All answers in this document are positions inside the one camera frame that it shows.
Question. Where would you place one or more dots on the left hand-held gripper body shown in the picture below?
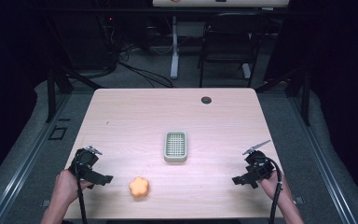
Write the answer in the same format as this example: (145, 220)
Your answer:
(84, 160)

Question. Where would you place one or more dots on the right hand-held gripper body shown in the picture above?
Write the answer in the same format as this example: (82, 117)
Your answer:
(258, 165)

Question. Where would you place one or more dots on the person's right hand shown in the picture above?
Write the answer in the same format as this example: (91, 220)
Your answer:
(273, 185)

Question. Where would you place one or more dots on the person's left hand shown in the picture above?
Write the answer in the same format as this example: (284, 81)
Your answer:
(64, 186)

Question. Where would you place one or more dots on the orange flower-shaped soap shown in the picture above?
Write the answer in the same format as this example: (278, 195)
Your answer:
(139, 187)

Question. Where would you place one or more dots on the pale green soap dish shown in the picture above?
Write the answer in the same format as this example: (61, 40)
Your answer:
(175, 146)

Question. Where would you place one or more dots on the black metal stand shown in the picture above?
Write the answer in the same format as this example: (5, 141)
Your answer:
(52, 93)
(304, 96)

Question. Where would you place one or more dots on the black chair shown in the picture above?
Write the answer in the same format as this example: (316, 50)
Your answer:
(230, 40)

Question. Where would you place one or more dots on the white desk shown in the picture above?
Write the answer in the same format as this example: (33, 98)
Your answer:
(174, 46)

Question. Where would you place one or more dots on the grey metal floor rail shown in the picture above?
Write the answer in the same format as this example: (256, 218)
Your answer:
(320, 168)
(21, 168)

